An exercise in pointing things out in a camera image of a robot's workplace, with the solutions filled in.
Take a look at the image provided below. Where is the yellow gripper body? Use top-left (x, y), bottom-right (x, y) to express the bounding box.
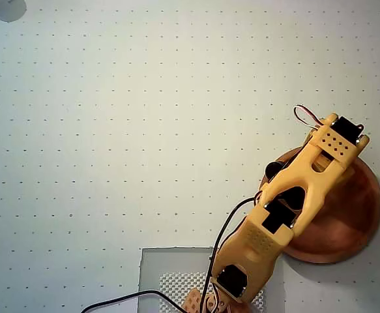
top-left (334, 162), bottom-right (356, 190)

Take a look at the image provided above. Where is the orange robot base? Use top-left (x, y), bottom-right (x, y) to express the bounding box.
top-left (181, 288), bottom-right (235, 313)

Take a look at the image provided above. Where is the brown wooden bowl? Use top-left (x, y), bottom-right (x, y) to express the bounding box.
top-left (257, 145), bottom-right (380, 264)

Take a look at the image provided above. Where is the white mesh mat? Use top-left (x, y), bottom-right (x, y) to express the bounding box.
top-left (159, 273), bottom-right (266, 313)

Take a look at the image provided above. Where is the white cylindrical object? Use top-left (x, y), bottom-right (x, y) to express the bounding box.
top-left (0, 0), bottom-right (27, 23)

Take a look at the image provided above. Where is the red and white servo wire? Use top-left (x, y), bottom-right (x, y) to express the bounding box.
top-left (293, 104), bottom-right (325, 128)

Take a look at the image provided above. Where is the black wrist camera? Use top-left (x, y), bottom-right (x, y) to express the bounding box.
top-left (263, 160), bottom-right (284, 184)

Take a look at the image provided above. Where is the black cable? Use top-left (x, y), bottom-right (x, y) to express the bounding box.
top-left (80, 196), bottom-right (256, 313)

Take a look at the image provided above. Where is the grey base plate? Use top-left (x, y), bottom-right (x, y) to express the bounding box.
top-left (138, 246), bottom-right (285, 313)

